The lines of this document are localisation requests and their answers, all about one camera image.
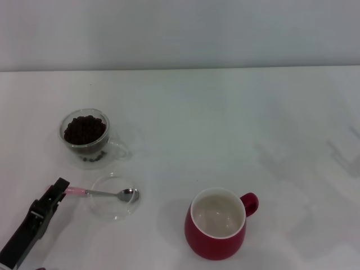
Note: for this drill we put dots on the clear round glass saucer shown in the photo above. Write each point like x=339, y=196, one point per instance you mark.
x=112, y=209

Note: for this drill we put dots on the pile of dark coffee beans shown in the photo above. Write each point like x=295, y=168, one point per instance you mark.
x=84, y=130

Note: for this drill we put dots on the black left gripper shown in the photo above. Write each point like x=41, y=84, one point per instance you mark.
x=25, y=233

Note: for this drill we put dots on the red ceramic mug white inside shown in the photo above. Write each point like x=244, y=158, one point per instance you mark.
x=213, y=244

